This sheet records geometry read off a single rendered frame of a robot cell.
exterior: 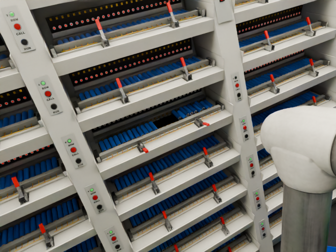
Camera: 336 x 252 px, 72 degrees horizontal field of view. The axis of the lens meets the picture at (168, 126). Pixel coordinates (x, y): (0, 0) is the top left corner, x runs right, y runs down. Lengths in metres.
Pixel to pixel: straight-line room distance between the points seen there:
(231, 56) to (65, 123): 0.69
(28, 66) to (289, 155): 0.75
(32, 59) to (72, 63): 0.11
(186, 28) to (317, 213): 0.71
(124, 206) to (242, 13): 0.92
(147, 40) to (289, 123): 0.55
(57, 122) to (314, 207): 0.75
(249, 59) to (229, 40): 0.13
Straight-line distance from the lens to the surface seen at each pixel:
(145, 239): 1.13
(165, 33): 0.90
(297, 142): 0.54
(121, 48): 0.85
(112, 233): 1.03
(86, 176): 0.90
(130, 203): 1.01
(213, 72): 1.00
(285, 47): 1.24
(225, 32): 1.02
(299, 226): 0.66
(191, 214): 1.16
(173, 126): 0.97
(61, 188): 0.91
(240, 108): 1.08
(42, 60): 0.83
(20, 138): 0.89
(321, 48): 1.58
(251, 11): 1.12
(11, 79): 0.84
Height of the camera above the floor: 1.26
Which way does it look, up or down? 19 degrees down
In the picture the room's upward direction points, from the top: 16 degrees counter-clockwise
